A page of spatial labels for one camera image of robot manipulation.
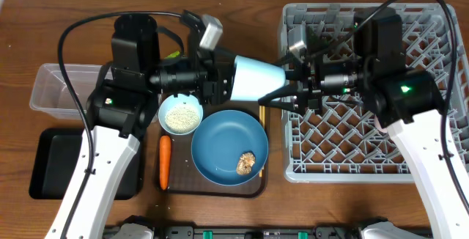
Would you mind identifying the light blue cup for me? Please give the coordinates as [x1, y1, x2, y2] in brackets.
[230, 56, 286, 102]

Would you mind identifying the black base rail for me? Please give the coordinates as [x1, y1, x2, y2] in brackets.
[102, 225, 367, 239]

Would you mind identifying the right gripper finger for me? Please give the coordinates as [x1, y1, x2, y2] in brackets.
[273, 54, 311, 78]
[258, 84, 298, 107]

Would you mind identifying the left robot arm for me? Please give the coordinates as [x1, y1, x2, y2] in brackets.
[47, 10, 232, 238]

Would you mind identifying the dark blue plate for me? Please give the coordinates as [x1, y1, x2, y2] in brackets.
[191, 110, 269, 186]

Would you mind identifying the white rice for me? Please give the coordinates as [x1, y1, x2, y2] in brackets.
[164, 104, 200, 134]

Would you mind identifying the yellow-green snack wrapper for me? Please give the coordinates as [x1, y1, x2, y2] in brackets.
[166, 51, 181, 59]

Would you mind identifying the wooden chopstick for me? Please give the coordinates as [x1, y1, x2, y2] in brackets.
[259, 106, 265, 129]
[259, 106, 265, 177]

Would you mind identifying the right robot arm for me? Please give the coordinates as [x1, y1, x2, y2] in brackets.
[259, 7, 468, 238]

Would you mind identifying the brown food scrap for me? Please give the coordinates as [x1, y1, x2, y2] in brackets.
[236, 152, 256, 175]

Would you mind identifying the clear plastic bin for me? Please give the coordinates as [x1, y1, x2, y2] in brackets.
[29, 63, 101, 120]

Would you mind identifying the grey dishwasher rack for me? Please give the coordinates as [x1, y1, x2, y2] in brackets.
[278, 3, 468, 183]

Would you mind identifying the orange carrot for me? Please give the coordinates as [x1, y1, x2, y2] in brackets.
[159, 136, 171, 190]

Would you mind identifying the black waste tray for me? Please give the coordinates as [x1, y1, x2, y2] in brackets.
[29, 128, 144, 200]

